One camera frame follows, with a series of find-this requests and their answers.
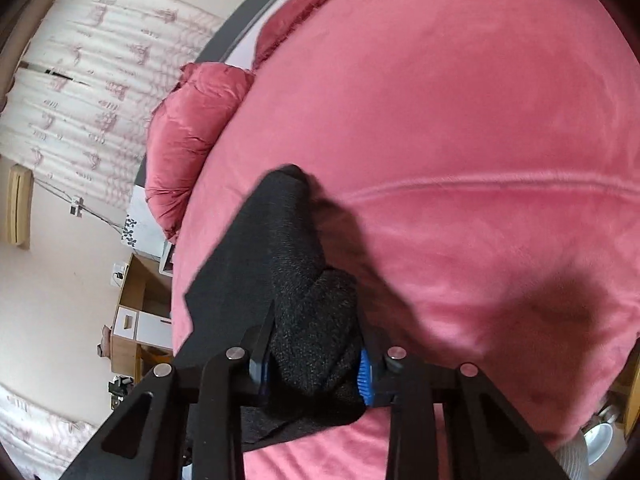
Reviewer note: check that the pink velvet blanket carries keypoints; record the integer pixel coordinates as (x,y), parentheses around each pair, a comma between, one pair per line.
(425,85)

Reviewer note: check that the white patterned curtain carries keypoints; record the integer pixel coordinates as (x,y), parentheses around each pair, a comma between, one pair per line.
(35,425)
(90,85)

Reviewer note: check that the pink satin pillow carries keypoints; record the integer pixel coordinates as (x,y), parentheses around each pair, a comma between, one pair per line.
(300,15)
(190,130)

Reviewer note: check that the beige air conditioner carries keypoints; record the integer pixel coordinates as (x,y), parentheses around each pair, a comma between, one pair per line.
(20,205)

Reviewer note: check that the white bowl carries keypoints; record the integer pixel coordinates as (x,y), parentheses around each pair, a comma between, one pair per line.
(600,442)

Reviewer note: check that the dark grey headboard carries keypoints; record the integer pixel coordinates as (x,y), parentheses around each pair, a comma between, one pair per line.
(235,35)

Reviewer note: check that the white floral bed sheet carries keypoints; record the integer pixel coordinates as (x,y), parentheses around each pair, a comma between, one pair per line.
(137,225)

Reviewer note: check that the white wall socket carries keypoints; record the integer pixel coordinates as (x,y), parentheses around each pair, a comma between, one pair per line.
(118,274)

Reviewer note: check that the wooden nightstand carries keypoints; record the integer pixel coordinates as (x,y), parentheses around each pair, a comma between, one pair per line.
(135,325)

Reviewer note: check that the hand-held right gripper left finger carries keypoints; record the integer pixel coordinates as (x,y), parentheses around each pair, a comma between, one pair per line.
(262,380)

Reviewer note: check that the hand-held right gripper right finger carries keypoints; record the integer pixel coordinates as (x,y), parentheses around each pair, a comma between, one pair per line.
(365,380)

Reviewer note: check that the black knit garment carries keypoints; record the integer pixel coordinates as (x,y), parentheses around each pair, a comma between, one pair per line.
(295,270)

